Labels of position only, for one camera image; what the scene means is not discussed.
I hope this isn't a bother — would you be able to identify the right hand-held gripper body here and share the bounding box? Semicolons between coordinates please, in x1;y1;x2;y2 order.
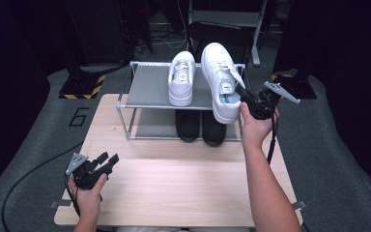
243;80;301;121

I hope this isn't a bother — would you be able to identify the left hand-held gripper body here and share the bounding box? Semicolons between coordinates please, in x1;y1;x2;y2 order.
66;153;110;190

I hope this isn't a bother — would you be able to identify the white sneaker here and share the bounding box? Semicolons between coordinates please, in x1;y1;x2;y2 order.
167;50;197;107
200;42;246;125

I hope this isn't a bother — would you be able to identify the black slipper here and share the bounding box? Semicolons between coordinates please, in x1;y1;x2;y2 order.
201;109;228;148
174;109;201;143

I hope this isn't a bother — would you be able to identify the grey metal shoe rack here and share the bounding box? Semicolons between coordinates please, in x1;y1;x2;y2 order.
114;61;258;143

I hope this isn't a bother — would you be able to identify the person's left hand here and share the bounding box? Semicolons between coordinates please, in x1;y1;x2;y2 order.
68;173;108;224

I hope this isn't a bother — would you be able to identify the person's right hand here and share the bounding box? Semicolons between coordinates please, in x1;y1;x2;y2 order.
240;101;281;151

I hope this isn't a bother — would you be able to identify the grey tape strip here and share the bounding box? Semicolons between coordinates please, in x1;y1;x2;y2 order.
291;199;308;212
49;199;72;209

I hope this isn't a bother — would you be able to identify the striped black stand base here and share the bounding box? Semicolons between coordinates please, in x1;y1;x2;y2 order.
58;74;106;101
270;72;318;100

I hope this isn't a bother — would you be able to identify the black chair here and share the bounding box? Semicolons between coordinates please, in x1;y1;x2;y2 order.
185;20;255;66

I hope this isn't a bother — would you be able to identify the white metal desk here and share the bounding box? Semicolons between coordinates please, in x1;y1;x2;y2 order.
184;0;270;68

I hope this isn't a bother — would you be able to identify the person's light clothing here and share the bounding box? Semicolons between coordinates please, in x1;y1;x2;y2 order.
115;226;252;232

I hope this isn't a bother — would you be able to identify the black curtain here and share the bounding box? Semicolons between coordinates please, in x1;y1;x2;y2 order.
271;0;371;216
0;0;54;198

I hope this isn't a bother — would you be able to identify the dark cabinet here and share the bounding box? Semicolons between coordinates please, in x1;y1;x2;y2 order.
66;0;133;64

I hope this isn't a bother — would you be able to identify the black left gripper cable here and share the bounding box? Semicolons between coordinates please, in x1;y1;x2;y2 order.
0;141;85;232

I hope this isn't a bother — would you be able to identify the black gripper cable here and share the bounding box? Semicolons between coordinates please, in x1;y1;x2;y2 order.
0;141;85;232
266;108;280;165

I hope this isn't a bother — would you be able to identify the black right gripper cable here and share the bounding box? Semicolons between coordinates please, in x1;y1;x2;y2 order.
266;108;280;165

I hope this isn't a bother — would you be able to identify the white floor cable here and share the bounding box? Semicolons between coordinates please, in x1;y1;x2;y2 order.
153;37;187;50

